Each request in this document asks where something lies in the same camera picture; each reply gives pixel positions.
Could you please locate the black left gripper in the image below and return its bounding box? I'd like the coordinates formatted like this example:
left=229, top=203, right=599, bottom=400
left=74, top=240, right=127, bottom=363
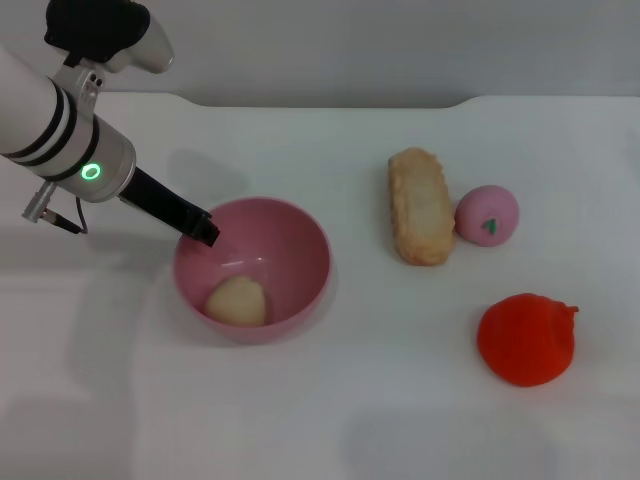
left=117, top=167, right=222, bottom=248

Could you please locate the round beige egg yolk pastry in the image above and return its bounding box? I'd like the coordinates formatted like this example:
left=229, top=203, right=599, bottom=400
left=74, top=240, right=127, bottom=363
left=204, top=275, right=269, bottom=329

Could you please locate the pink plastic bowl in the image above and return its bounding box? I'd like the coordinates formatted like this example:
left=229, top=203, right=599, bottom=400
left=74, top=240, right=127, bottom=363
left=172, top=197, right=333, bottom=346

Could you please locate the long golden bread loaf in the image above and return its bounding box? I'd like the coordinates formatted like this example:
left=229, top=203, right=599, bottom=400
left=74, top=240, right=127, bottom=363
left=387, top=146, right=458, bottom=268

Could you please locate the pink bun with green leaf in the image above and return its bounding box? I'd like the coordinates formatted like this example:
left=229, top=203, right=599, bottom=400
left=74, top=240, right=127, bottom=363
left=454, top=184, right=521, bottom=249

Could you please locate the red-orange persimmon toy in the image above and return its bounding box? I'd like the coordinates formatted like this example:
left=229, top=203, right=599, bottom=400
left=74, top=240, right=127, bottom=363
left=476, top=292, right=581, bottom=389

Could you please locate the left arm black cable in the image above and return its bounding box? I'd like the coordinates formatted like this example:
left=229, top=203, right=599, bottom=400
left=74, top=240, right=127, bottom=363
left=20, top=180, right=90, bottom=236

